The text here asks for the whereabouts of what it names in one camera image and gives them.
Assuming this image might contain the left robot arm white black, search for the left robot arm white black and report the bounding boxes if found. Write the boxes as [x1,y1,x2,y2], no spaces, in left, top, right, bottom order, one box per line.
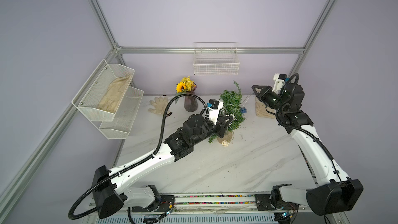
[68,96,234,220]

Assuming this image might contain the white knit glove black cuff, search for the white knit glove black cuff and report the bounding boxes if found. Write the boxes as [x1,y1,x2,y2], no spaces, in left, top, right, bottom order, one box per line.
[148,96,169,116]

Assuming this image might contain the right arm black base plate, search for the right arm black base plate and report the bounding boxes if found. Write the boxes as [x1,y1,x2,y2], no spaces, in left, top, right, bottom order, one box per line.
[255,194,298,211]

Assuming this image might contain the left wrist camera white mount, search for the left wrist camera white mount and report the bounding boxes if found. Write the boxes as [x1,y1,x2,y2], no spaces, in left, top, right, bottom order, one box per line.
[207,99,223,124]

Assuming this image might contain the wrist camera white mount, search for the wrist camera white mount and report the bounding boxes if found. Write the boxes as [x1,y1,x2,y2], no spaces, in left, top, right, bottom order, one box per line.
[273,73,288,94]
[207,99,223,124]

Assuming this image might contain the string lights with white balls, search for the string lights with white balls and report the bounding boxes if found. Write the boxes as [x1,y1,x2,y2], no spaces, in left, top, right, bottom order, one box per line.
[219,100,247,147]

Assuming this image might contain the upper white mesh wall basket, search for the upper white mesh wall basket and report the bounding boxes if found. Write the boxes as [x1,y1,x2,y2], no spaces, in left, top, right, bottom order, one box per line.
[72,60,135,122]

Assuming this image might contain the white mesh wall basket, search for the white mesh wall basket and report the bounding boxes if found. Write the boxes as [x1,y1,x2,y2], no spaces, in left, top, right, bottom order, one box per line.
[98,87,144,140]
[72,60,135,122]

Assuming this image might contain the aluminium frame profile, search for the aluminium frame profile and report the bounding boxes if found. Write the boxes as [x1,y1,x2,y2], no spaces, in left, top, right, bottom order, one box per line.
[1,0,337,216]

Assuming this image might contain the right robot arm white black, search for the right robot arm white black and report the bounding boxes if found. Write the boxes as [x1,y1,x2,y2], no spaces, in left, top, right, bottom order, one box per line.
[251,74,364,216]

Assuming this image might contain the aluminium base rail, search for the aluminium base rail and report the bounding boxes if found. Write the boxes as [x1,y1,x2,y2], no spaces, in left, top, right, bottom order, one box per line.
[83,192,350,224]

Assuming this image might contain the beige glove on table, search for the beige glove on table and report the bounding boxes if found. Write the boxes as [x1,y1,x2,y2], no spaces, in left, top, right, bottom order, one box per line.
[255,97,275,119]

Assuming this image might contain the lower white mesh wall basket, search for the lower white mesh wall basket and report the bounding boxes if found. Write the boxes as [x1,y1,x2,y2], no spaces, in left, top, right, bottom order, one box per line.
[98,87,144,140]

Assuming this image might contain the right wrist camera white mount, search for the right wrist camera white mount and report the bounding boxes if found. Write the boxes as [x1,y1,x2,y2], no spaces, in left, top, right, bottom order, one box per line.
[273,73,288,94]

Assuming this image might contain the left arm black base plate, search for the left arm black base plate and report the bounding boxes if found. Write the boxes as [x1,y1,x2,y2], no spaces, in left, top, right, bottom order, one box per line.
[131,195,175,213]

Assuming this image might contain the beige glove in basket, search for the beige glove in basket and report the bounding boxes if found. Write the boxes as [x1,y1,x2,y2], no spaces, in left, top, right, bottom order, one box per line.
[97,75,133,114]

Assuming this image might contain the white wire basket back wall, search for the white wire basket back wall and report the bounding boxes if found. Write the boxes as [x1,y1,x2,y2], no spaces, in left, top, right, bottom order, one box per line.
[193,42,240,76]

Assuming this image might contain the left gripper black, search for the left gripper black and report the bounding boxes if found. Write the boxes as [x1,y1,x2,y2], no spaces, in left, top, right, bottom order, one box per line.
[191,114,232,147]

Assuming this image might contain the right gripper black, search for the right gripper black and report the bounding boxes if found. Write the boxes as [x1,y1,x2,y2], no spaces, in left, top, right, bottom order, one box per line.
[253,85,288,115]

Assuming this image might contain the yellow sunflower bouquet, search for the yellow sunflower bouquet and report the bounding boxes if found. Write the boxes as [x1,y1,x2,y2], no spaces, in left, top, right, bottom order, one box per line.
[175,76,197,96]

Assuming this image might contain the small green christmas tree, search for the small green christmas tree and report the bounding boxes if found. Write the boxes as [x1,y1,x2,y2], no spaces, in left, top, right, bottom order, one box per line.
[219,81,245,131]

